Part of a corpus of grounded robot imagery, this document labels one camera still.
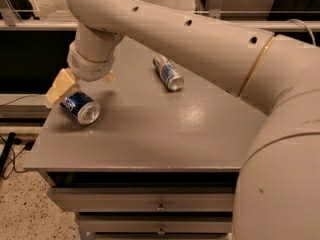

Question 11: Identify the grey drawer cabinet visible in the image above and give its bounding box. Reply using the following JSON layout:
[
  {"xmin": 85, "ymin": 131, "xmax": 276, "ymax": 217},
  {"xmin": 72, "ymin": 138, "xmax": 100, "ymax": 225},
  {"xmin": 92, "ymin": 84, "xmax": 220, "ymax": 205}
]
[{"xmin": 25, "ymin": 39, "xmax": 265, "ymax": 240}]

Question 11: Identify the blue pepsi can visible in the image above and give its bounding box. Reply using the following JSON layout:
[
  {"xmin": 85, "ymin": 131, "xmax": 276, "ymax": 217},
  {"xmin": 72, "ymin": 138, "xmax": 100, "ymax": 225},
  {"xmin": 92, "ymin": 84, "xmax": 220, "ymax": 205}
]
[{"xmin": 60, "ymin": 92, "xmax": 101, "ymax": 125}]

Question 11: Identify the black floor cable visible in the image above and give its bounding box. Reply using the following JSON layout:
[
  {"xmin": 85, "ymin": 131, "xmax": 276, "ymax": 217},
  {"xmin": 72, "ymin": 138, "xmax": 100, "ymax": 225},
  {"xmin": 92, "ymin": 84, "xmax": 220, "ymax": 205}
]
[{"xmin": 0, "ymin": 132, "xmax": 34, "ymax": 181}]

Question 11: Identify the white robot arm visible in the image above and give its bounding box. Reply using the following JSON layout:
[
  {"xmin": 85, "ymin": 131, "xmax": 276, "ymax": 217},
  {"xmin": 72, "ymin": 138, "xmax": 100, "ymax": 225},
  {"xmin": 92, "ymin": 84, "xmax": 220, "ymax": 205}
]
[{"xmin": 46, "ymin": 0, "xmax": 320, "ymax": 240}]

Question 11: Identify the slim blue silver can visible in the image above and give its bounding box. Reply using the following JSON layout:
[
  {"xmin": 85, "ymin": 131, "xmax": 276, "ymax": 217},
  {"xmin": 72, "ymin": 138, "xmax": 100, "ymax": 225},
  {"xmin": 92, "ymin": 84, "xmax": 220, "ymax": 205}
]
[{"xmin": 153, "ymin": 54, "xmax": 184, "ymax": 91}]

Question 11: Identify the upper grey drawer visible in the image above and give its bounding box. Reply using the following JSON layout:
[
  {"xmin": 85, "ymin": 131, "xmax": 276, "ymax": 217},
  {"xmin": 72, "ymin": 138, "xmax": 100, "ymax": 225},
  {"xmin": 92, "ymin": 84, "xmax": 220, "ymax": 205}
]
[{"xmin": 47, "ymin": 188, "xmax": 234, "ymax": 212}]

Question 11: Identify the grey drawer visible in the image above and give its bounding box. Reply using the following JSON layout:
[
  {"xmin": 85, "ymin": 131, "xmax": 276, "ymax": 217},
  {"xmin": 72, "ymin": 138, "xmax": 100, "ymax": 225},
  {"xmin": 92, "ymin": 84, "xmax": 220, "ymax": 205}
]
[
  {"xmin": 76, "ymin": 213, "xmax": 232, "ymax": 234},
  {"xmin": 47, "ymin": 188, "xmax": 234, "ymax": 212}
]

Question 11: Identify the lower grey drawer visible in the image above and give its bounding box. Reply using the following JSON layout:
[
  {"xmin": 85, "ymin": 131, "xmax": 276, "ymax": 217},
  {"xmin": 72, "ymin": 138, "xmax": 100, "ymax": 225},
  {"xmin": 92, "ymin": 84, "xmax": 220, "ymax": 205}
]
[{"xmin": 76, "ymin": 213, "xmax": 232, "ymax": 234}]

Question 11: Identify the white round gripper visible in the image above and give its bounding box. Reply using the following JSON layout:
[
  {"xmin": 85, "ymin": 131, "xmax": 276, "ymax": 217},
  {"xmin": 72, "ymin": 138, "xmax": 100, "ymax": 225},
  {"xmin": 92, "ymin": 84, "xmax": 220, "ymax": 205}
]
[{"xmin": 45, "ymin": 43, "xmax": 116, "ymax": 108}]

